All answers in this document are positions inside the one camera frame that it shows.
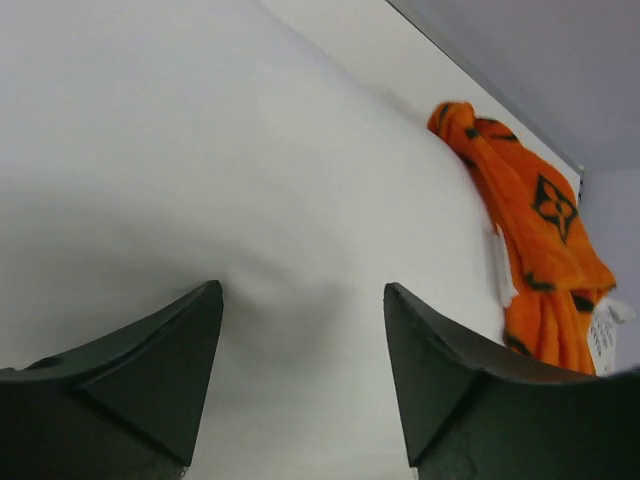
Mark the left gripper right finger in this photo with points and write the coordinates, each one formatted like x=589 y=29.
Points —
x=472 y=409

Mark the orange patterned pillowcase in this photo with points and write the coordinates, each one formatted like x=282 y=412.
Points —
x=556 y=272

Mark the white floral animal pillow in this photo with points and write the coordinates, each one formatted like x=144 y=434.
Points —
x=606 y=317

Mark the white care label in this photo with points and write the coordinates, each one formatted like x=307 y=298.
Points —
x=504 y=279

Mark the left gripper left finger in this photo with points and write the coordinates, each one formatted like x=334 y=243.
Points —
x=127 y=405

